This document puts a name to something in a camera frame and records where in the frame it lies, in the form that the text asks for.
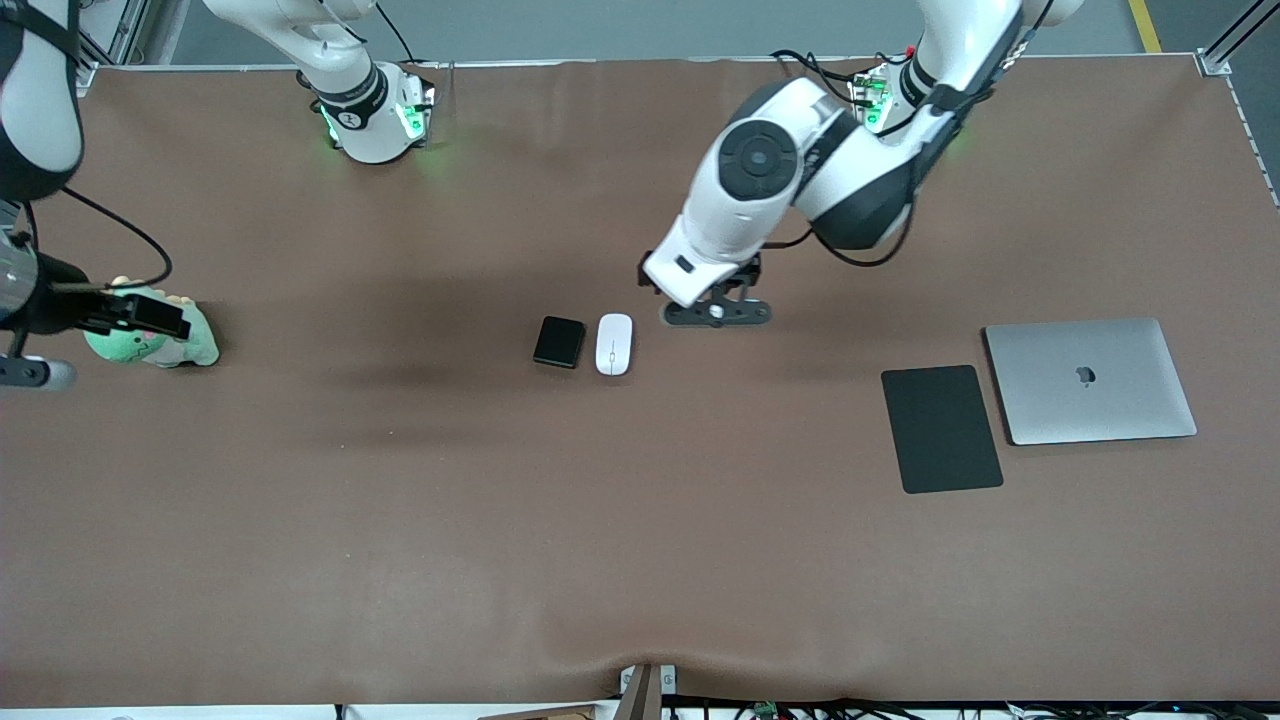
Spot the white computer mouse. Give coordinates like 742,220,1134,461
595,313,634,377

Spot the black phone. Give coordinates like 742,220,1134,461
532,315,587,370

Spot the black mouse pad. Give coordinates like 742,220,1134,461
880,364,1005,495

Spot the green dinosaur plush toy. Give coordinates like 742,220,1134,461
83,277,220,369

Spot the brown table cloth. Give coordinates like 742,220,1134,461
0,55,1280,709

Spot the silver laptop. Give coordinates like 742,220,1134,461
982,317,1199,447

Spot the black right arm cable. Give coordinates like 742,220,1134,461
20,187,174,292

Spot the black base cable bundle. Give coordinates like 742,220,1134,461
770,47,886,103

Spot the aluminium frame profile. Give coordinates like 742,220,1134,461
75,0,153,71
1195,0,1280,77

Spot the thin black base cable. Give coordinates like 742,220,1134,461
374,0,420,67

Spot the metal bracket with brown post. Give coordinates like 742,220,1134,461
618,663,677,720

